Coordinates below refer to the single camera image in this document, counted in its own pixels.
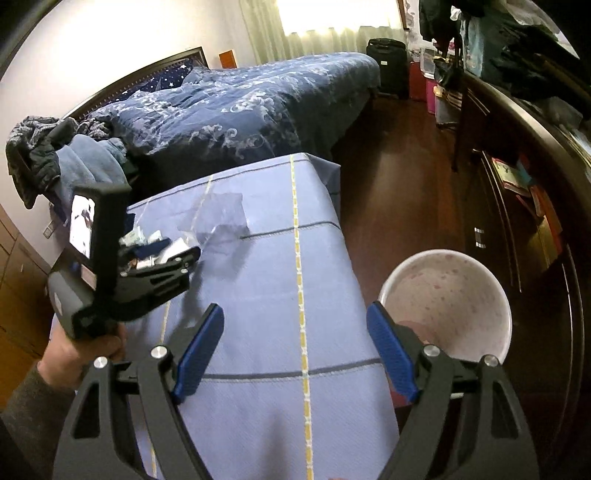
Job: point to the clear plastic container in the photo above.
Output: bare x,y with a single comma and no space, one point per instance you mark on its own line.
428,62

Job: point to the person's left hand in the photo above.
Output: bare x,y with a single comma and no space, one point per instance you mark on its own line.
76,357

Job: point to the dark wooden headboard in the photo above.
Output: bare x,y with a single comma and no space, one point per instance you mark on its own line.
138,76

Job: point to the white speckled waste bin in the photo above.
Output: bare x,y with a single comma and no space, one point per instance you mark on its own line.
443,295

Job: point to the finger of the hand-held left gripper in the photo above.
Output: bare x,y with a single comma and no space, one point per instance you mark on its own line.
171,267

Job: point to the wall socket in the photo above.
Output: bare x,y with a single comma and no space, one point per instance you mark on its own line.
48,230

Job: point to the brown wooden dresser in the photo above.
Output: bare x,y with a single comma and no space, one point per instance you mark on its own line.
18,286

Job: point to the starry blue pillow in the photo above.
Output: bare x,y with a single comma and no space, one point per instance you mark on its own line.
166,76

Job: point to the teal book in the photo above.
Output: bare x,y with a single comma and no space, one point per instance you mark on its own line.
525,167

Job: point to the clear plastic bag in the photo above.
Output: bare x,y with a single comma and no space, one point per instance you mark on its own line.
221,212

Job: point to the blue fleece blanket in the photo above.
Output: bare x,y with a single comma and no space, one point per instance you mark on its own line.
87,161

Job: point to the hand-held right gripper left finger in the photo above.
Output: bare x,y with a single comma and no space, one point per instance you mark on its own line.
198,353

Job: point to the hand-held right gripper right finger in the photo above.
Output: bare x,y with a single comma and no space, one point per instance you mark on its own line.
392,355

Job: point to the hanging black jacket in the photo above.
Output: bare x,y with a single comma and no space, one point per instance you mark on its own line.
438,23

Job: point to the dark wooden cabinet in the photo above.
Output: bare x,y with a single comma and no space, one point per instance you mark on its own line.
498,203

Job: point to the light blue patterned package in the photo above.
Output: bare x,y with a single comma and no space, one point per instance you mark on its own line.
473,37

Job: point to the red box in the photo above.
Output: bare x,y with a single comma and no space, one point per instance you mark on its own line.
418,81

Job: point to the green white packet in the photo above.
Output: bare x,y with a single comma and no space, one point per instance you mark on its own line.
132,237

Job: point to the black suitcase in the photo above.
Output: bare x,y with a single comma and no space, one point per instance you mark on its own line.
388,69

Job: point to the pile of grey clothes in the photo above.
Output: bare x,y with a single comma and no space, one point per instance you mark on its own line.
41,161

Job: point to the row of red books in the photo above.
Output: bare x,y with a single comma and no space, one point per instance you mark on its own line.
545,212

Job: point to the white basket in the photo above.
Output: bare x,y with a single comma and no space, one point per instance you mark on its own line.
445,108

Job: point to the black handbag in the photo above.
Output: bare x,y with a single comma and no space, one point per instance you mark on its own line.
445,76

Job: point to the stack of folded dark clothes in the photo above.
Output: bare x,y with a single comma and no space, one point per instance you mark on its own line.
526,50

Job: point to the bed with blue blanket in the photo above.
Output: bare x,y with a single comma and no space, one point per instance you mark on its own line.
231,106

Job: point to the red cover book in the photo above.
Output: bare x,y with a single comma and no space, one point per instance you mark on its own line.
505,175

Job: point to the orange wooden board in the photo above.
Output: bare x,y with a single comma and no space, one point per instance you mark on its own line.
228,60

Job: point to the sheer window curtain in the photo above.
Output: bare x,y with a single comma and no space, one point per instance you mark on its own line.
263,27

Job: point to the person's left forearm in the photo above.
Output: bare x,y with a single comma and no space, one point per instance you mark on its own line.
27,415

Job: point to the pink storage bin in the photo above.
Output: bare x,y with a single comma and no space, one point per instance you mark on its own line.
431,97

